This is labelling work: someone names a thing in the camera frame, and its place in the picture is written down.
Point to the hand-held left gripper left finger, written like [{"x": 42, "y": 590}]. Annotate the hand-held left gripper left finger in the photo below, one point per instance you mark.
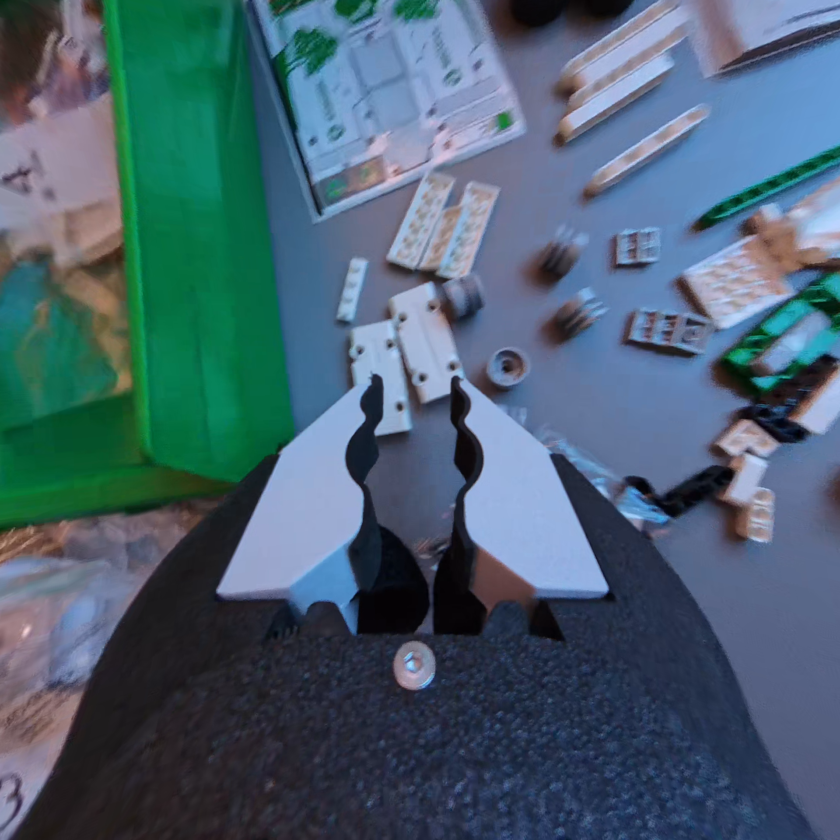
[{"x": 308, "y": 512}]

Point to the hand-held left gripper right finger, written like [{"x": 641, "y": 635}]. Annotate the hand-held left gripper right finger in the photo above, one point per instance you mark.
[{"x": 525, "y": 518}]

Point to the white lego panel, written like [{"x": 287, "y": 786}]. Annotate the white lego panel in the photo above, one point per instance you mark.
[
  {"x": 377, "y": 367},
  {"x": 426, "y": 341}
]

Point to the grey lego wheel hub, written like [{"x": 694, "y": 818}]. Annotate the grey lego wheel hub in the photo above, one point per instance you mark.
[
  {"x": 463, "y": 296},
  {"x": 508, "y": 369}
]

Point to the black lego beam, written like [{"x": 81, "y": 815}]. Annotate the black lego beam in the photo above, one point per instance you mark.
[{"x": 695, "y": 491}]

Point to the small white lego piece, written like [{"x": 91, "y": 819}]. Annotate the small white lego piece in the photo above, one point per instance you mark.
[
  {"x": 745, "y": 438},
  {"x": 745, "y": 479},
  {"x": 754, "y": 515}
]

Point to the narrow white lego plate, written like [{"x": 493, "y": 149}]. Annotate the narrow white lego plate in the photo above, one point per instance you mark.
[{"x": 352, "y": 289}]

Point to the wide grey lego brick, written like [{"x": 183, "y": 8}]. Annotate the wide grey lego brick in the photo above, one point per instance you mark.
[{"x": 669, "y": 331}]

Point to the white studded lego plate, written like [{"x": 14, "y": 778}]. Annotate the white studded lego plate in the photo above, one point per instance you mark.
[
  {"x": 443, "y": 243},
  {"x": 469, "y": 226},
  {"x": 420, "y": 220}
]

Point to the small grey lego brick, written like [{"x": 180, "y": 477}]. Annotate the small grey lego brick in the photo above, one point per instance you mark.
[{"x": 636, "y": 247}]

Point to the green and black lego assembly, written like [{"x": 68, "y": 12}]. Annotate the green and black lego assembly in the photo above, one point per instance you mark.
[{"x": 781, "y": 354}]

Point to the large white lego plate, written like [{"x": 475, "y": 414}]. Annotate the large white lego plate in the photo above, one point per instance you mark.
[{"x": 735, "y": 282}]

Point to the long white lego beam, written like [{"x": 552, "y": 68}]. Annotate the long white lego beam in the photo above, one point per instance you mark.
[
  {"x": 630, "y": 69},
  {"x": 617, "y": 98},
  {"x": 623, "y": 43},
  {"x": 646, "y": 151}
]

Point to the white and tan lego assembly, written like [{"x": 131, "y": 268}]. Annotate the white and tan lego assembly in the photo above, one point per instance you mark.
[{"x": 794, "y": 223}]

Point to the green lego beam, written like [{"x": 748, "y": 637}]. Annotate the green lego beam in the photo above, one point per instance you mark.
[{"x": 768, "y": 187}]

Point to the lego instruction booklet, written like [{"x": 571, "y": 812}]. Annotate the lego instruction booklet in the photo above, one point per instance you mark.
[{"x": 394, "y": 85}]

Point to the black lego tyre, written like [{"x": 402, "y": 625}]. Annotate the black lego tyre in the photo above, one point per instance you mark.
[
  {"x": 537, "y": 10},
  {"x": 604, "y": 5}
]

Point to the small clear parts bag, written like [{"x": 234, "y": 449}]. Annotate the small clear parts bag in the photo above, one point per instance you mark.
[{"x": 604, "y": 472}]

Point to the clear plastic bag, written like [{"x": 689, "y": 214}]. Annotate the clear plastic bag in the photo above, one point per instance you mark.
[{"x": 39, "y": 623}]

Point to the teal parts bag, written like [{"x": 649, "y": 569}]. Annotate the teal parts bag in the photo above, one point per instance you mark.
[{"x": 52, "y": 334}]

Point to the white numbered parts bag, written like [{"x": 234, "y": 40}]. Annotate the white numbered parts bag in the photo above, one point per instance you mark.
[{"x": 59, "y": 177}]

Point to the white cardboard box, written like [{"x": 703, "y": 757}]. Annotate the white cardboard box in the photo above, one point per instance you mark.
[{"x": 754, "y": 33}]

